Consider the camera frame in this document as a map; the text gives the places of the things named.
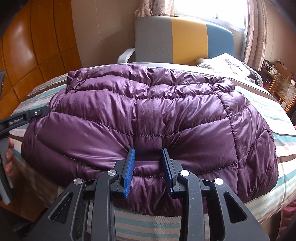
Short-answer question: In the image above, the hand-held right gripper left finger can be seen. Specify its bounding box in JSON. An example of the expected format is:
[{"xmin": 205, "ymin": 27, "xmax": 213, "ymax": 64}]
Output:
[{"xmin": 38, "ymin": 148, "xmax": 136, "ymax": 241}]

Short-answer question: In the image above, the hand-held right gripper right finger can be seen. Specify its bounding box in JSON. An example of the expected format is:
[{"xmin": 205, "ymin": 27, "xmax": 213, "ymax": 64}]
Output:
[{"xmin": 161, "ymin": 148, "xmax": 270, "ymax": 241}]

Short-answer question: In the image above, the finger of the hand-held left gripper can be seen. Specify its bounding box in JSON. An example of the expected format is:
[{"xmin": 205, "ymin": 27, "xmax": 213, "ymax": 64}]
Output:
[{"xmin": 22, "ymin": 106, "xmax": 51, "ymax": 121}]

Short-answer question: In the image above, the purple down jacket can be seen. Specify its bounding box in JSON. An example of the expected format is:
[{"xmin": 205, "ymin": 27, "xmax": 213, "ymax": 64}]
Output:
[{"xmin": 21, "ymin": 64, "xmax": 279, "ymax": 215}]

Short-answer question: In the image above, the person's left hand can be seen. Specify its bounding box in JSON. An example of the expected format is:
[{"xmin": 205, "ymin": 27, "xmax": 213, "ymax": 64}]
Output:
[{"xmin": 4, "ymin": 137, "xmax": 15, "ymax": 178}]

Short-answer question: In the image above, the wooden wardrobe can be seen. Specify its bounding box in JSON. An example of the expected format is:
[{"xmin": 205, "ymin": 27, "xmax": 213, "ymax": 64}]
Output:
[{"xmin": 0, "ymin": 0, "xmax": 82, "ymax": 130}]

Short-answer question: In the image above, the white padded armrest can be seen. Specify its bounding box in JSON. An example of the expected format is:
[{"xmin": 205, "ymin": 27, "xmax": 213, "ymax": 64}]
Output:
[{"xmin": 117, "ymin": 47, "xmax": 136, "ymax": 63}]

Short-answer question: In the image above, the bed with striped sheet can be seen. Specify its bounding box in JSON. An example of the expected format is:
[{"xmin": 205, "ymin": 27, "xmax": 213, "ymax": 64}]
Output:
[{"xmin": 9, "ymin": 61, "xmax": 296, "ymax": 241}]

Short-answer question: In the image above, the white printed pillow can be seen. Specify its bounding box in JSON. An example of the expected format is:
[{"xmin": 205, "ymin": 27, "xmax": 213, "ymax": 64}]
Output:
[{"xmin": 195, "ymin": 53, "xmax": 251, "ymax": 78}]

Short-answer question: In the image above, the grey striped cushion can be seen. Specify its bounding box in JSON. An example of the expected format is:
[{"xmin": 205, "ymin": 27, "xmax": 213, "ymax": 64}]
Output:
[{"xmin": 245, "ymin": 65, "xmax": 264, "ymax": 87}]

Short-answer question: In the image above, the grey yellow blue headboard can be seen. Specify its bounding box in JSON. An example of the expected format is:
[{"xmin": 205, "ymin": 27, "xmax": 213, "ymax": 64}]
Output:
[{"xmin": 134, "ymin": 16, "xmax": 234, "ymax": 64}]

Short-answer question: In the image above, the rattan chair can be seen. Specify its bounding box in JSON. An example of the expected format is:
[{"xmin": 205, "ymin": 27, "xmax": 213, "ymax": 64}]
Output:
[{"xmin": 269, "ymin": 73, "xmax": 296, "ymax": 113}]

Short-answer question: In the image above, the wooden side desk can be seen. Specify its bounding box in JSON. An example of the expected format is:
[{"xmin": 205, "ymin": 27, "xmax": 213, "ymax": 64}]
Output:
[{"xmin": 261, "ymin": 59, "xmax": 278, "ymax": 75}]

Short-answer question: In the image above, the brown bag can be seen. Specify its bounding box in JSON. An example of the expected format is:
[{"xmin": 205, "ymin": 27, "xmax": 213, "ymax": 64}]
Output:
[{"xmin": 274, "ymin": 60, "xmax": 293, "ymax": 79}]

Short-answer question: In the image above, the beige patterned curtain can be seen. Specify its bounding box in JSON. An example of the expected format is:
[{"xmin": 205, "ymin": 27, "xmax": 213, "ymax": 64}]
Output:
[{"xmin": 136, "ymin": 0, "xmax": 175, "ymax": 18}]

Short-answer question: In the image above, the pink striped curtain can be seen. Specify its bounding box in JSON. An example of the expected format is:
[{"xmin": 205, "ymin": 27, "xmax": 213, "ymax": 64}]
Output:
[{"xmin": 244, "ymin": 0, "xmax": 269, "ymax": 72}]

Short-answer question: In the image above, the bright window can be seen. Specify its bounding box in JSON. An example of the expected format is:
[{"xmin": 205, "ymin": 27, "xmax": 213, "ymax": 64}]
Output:
[{"xmin": 173, "ymin": 0, "xmax": 249, "ymax": 32}]

